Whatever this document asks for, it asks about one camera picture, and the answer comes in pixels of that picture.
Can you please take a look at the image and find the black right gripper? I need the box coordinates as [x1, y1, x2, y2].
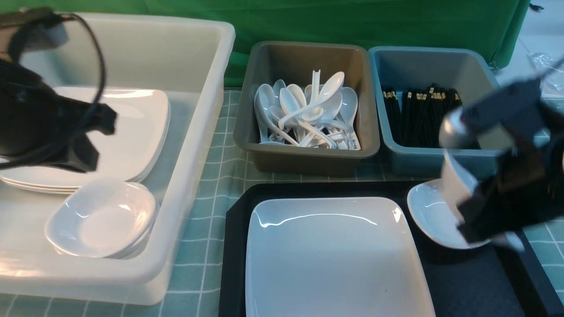
[456, 141, 563, 243]

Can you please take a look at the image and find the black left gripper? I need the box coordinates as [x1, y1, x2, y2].
[1, 60, 118, 174]

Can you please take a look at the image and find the white bowl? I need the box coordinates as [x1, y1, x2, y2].
[441, 149, 490, 248]
[407, 179, 490, 251]

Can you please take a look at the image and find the large white square plate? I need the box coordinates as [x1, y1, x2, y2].
[245, 197, 435, 317]

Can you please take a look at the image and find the white ceramic soup spoon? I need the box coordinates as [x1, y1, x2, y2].
[278, 71, 345, 129]

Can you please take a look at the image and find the black plastic serving tray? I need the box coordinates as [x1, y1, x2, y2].
[218, 181, 563, 317]

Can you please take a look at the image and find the stack of white plates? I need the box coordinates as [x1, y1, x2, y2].
[1, 88, 171, 192]

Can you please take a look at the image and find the clear plastic bag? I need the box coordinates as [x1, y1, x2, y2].
[528, 53, 564, 96]

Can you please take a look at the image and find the stack of white bowls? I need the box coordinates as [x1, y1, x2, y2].
[44, 178, 160, 259]

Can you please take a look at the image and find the bundle of black chopsticks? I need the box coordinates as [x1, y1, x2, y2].
[382, 84, 463, 148]

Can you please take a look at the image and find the blue-grey plastic chopstick bin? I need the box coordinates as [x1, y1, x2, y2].
[369, 46, 500, 178]

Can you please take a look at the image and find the green backdrop cloth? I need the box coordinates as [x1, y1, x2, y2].
[0, 0, 530, 88]

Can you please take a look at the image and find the large translucent white tub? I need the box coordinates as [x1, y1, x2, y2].
[1, 13, 234, 305]

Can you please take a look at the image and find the pile of white spoons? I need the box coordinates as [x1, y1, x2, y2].
[253, 70, 361, 151]

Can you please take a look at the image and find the brown plastic spoon bin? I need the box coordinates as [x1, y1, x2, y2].
[232, 41, 380, 177]

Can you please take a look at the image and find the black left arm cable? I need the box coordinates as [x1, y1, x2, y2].
[0, 12, 107, 170]

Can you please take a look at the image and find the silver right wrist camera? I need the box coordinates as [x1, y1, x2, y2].
[439, 77, 556, 152]

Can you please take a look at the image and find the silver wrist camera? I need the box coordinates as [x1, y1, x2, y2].
[0, 7, 70, 55]
[439, 77, 556, 152]

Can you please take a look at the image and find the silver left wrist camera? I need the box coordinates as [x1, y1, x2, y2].
[0, 7, 70, 55]

